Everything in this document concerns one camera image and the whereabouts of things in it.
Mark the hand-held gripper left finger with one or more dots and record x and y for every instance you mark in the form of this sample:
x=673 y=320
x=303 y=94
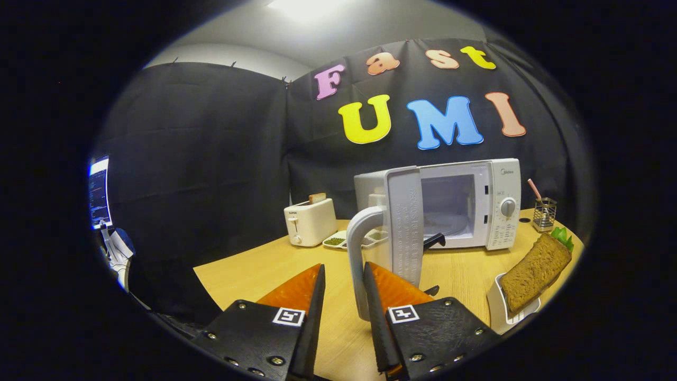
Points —
x=313 y=323

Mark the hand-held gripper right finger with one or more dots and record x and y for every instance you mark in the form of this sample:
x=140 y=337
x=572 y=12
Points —
x=376 y=317

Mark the brown bread lettuce sandwich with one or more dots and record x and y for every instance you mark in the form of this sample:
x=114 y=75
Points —
x=534 y=270

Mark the white microwave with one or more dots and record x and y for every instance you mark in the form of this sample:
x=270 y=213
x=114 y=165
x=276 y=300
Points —
x=497 y=185

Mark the white divided bean dish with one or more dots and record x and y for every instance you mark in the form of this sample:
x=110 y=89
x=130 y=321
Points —
x=335 y=241

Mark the cream toaster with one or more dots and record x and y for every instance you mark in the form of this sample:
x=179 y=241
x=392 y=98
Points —
x=312 y=222

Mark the white sandwich dish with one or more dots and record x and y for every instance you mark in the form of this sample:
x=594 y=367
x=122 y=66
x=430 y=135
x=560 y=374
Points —
x=497 y=307

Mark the toast slice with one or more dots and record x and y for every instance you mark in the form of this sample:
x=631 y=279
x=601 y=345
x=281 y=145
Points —
x=317 y=198

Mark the black backdrop cloth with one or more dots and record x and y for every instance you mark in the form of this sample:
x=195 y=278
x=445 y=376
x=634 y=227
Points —
x=201 y=159

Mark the pink striped straw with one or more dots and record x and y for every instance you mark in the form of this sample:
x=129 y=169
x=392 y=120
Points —
x=534 y=189

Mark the white plastic object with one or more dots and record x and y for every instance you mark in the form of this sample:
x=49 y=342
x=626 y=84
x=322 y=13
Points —
x=119 y=254

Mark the computer monitor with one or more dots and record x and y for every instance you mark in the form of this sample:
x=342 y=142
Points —
x=99 y=193

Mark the ceiling light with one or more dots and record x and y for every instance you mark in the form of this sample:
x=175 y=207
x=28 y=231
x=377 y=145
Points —
x=304 y=8

